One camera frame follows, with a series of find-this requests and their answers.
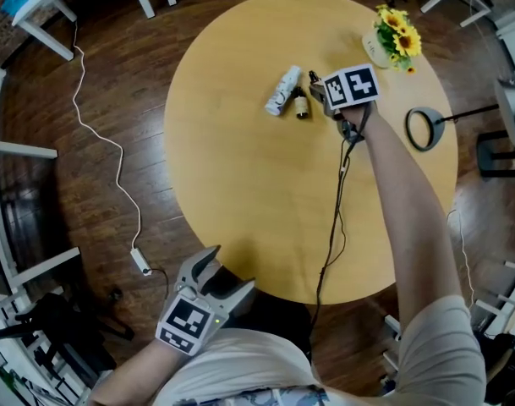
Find white tube bottle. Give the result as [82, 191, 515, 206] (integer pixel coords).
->
[264, 64, 303, 117]

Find person's dark trousers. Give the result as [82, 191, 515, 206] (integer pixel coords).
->
[222, 264, 313, 354]

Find person's white printed T-shirt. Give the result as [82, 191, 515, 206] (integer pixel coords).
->
[87, 294, 489, 406]

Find white metal frame desk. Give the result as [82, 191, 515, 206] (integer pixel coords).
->
[0, 60, 83, 312]

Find round white table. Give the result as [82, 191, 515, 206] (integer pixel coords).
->
[476, 129, 515, 179]

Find black desk lamp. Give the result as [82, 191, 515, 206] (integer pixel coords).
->
[405, 78, 515, 152]

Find person's right forearm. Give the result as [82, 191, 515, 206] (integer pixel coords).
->
[343, 107, 465, 333]

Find person's left forearm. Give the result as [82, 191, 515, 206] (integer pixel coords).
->
[87, 338, 190, 406]

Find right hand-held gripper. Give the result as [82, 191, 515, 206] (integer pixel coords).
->
[309, 63, 382, 144]

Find sunflowers in white pot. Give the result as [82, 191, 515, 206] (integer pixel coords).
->
[361, 3, 423, 75]

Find white adapter cable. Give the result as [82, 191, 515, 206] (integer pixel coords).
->
[446, 208, 478, 308]

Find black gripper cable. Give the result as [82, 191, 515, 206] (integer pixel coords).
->
[310, 118, 375, 329]

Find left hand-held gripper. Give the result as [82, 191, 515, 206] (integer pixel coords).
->
[154, 244, 257, 358]

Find white power strip cable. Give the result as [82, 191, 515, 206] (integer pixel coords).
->
[72, 21, 153, 277]

